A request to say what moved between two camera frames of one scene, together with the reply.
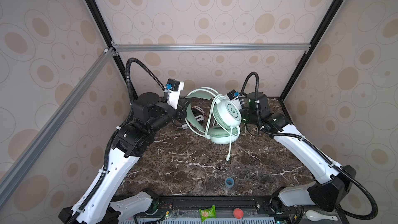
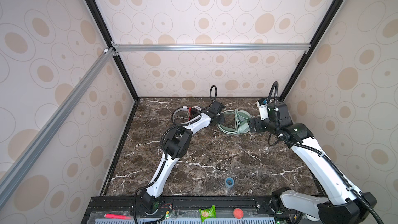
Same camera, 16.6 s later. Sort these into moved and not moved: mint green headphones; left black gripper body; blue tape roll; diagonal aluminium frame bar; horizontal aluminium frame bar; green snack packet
Moved: left black gripper body; mint green headphones
Not moved: green snack packet; diagonal aluminium frame bar; blue tape roll; horizontal aluminium frame bar
